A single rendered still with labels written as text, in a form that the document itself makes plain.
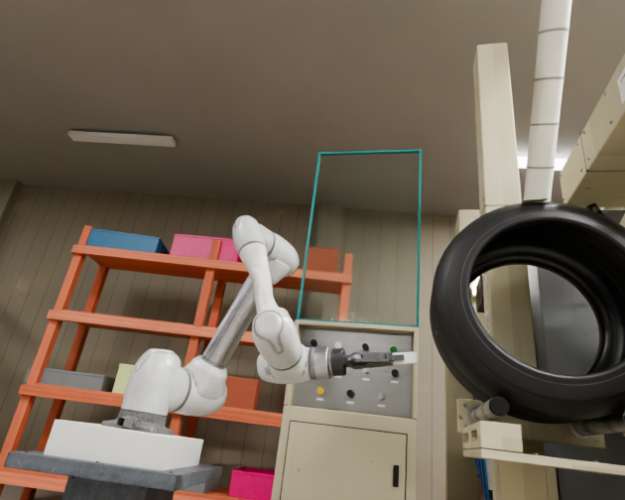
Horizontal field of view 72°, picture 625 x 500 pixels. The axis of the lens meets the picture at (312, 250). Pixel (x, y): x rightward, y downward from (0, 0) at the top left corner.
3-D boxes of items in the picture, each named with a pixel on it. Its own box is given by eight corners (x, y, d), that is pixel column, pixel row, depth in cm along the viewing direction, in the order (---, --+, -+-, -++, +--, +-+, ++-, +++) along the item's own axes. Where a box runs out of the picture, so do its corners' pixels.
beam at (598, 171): (562, 208, 155) (557, 174, 161) (643, 208, 149) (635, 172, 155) (644, 77, 100) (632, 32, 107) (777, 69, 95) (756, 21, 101)
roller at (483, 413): (474, 427, 130) (467, 412, 132) (488, 421, 130) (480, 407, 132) (495, 419, 99) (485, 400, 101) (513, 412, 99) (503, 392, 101)
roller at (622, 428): (580, 439, 124) (567, 426, 126) (592, 430, 124) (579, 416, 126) (638, 435, 93) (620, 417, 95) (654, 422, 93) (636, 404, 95)
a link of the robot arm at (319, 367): (314, 350, 129) (334, 349, 128) (314, 382, 125) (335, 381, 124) (308, 343, 121) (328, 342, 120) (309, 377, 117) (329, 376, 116)
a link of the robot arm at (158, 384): (109, 407, 147) (130, 343, 156) (154, 415, 160) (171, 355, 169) (137, 411, 138) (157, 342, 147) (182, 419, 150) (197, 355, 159)
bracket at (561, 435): (456, 432, 133) (456, 399, 137) (602, 448, 124) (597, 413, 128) (457, 432, 130) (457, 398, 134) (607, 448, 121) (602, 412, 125)
